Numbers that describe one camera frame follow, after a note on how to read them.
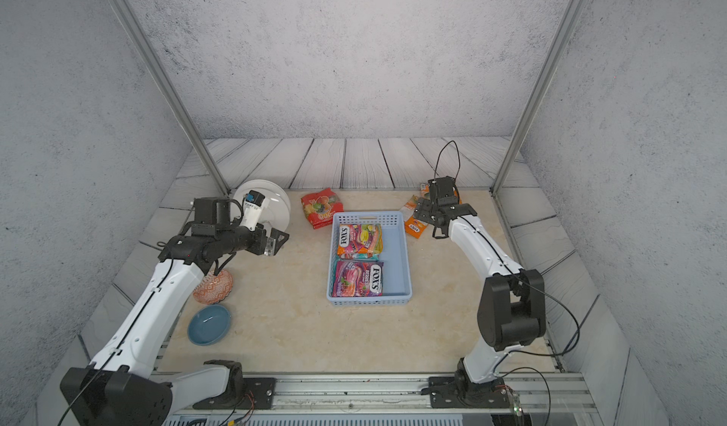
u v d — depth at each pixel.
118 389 0.37
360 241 0.99
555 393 0.74
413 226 1.08
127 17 0.74
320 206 1.11
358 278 0.87
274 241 0.68
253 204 0.66
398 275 0.94
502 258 0.49
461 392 0.66
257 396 0.73
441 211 0.64
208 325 0.84
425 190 1.19
